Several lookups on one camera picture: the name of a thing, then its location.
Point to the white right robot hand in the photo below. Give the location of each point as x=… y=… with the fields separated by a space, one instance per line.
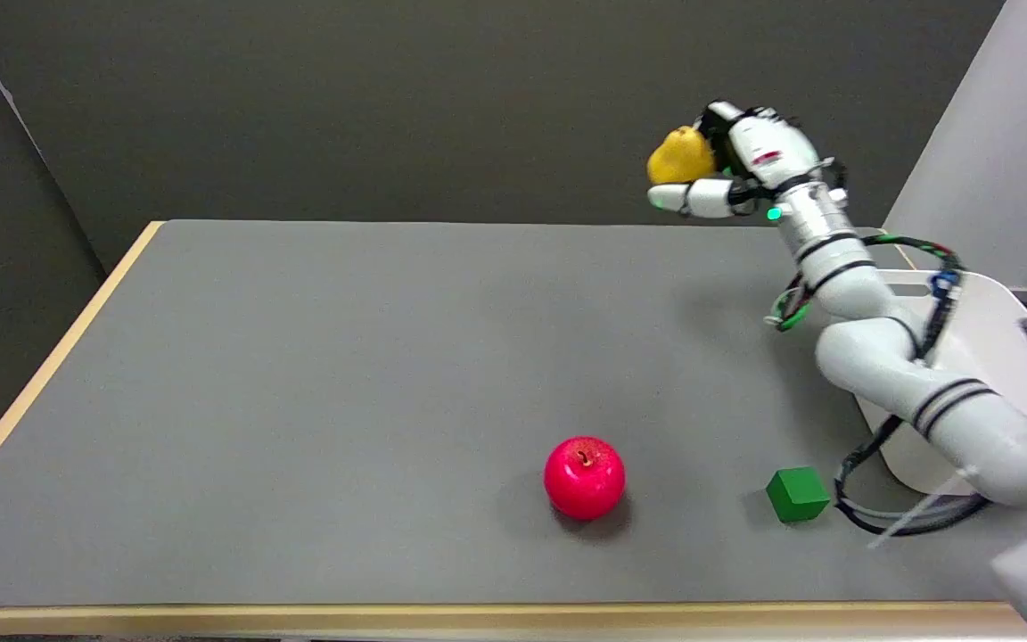
x=768 y=152

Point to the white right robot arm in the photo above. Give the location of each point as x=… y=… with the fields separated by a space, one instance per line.
x=879 y=348

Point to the yellow pear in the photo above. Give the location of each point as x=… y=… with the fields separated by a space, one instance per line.
x=679 y=158

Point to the red apple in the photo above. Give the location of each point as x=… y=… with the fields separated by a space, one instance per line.
x=585 y=477

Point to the white box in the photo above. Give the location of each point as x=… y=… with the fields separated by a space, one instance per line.
x=986 y=374

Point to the green cube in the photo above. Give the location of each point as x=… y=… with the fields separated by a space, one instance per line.
x=796 y=495

